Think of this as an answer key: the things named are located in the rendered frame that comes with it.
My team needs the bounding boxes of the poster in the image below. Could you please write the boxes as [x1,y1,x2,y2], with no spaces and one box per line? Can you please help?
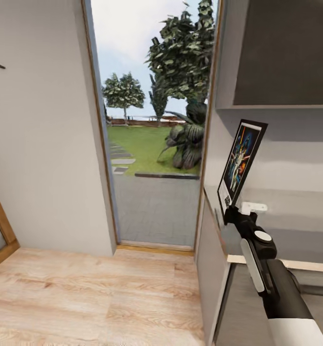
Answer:
[217,119,268,226]

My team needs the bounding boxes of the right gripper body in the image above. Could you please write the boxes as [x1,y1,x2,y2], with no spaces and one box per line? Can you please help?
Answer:
[224,208,258,230]

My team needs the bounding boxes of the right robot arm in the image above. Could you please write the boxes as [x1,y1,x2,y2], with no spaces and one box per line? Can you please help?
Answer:
[224,202,323,346]

